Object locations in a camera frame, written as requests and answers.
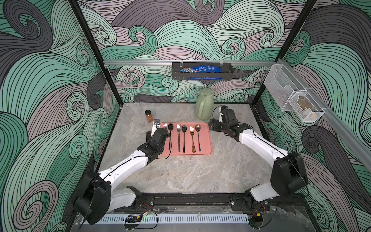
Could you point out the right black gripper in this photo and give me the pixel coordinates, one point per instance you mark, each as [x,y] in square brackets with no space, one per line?
[218,124]

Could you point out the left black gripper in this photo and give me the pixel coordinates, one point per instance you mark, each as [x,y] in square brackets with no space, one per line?
[148,137]

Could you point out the rainbow iridescent spoon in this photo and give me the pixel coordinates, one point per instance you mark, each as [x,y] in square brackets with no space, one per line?
[198,128]

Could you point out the gold ornate fork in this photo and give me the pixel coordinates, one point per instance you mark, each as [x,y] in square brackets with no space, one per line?
[192,136]

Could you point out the black spoon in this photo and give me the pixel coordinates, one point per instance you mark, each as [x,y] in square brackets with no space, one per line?
[184,130]
[170,127]

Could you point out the silver fork teal handle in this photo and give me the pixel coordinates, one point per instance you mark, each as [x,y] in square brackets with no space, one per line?
[179,136]

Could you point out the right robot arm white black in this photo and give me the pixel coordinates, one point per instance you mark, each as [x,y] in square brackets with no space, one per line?
[288,173]

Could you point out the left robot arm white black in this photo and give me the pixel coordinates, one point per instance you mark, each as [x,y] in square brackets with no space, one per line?
[96,194]

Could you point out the green thermos jug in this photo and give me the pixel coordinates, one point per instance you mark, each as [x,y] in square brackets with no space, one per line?
[204,104]

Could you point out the pink plastic tray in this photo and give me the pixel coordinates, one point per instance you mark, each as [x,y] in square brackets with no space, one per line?
[205,140]

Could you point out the orange spice jar black lid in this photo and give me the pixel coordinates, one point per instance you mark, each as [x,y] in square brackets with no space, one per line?
[149,116]

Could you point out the blue snack bag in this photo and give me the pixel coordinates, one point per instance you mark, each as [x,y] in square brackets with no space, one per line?
[205,72]

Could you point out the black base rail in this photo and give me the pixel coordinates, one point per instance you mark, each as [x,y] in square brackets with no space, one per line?
[237,201]

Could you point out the black wire wall basket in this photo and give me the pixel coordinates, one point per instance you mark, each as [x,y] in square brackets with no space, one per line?
[227,69]

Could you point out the white perforated cable duct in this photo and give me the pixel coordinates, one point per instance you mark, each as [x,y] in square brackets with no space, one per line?
[198,218]

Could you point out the clear plastic wall bin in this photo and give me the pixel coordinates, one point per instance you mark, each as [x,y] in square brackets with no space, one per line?
[290,95]

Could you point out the aluminium rail right wall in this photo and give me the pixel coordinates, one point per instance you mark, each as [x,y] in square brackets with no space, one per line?
[347,136]

